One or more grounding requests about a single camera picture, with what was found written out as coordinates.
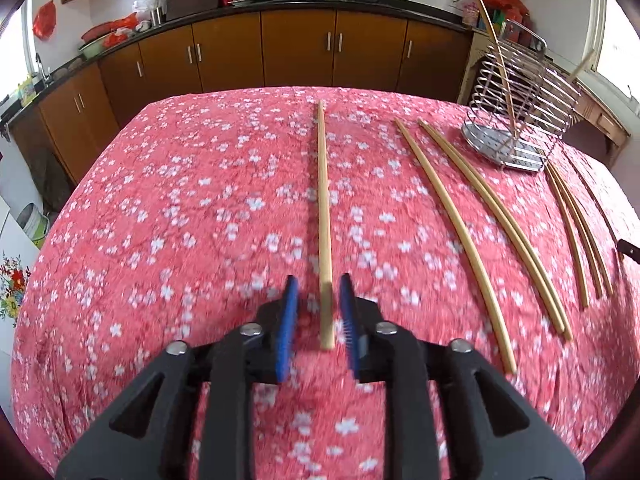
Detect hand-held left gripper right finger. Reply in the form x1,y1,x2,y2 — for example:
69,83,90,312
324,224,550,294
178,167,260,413
339,273,586,480

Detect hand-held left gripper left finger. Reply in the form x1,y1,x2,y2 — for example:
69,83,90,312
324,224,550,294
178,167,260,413
55,275,301,480

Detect light wooden chopstick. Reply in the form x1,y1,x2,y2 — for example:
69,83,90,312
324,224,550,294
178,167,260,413
417,120,564,335
394,118,517,376
546,164,591,309
317,100,336,352
551,164,604,300
556,169,615,296
457,0,516,134
420,119,575,343
570,51,597,81

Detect steel wire chopstick holder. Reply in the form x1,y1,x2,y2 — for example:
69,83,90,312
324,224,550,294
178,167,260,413
460,19,584,174

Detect cream side table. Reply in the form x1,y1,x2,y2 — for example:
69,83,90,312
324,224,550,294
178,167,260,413
457,30,631,161

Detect large sliding window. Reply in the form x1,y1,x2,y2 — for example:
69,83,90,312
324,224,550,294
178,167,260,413
590,0,640,96

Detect white plastic bucket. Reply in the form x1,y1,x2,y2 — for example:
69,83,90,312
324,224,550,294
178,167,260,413
16,202,51,250

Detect white floral printed appliance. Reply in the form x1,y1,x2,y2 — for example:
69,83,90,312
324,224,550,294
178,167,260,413
0,195,33,328

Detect brown lower kitchen cabinets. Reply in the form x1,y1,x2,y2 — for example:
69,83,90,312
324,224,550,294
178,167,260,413
10,7,473,186

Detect large red plastic bag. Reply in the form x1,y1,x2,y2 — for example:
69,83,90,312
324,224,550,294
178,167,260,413
477,0,531,26

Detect black kitchen countertop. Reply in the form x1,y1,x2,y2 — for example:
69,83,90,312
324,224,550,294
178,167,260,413
0,0,476,126

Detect green basin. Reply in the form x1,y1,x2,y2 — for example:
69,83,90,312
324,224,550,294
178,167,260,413
78,35,108,60

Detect red basin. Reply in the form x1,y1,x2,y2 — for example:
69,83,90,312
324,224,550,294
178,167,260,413
81,20,126,42

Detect small side window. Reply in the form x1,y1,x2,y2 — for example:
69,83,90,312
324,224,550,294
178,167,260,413
0,7,31,106

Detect red hanging wall bag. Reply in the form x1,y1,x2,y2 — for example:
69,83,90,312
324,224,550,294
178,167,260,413
32,0,57,38

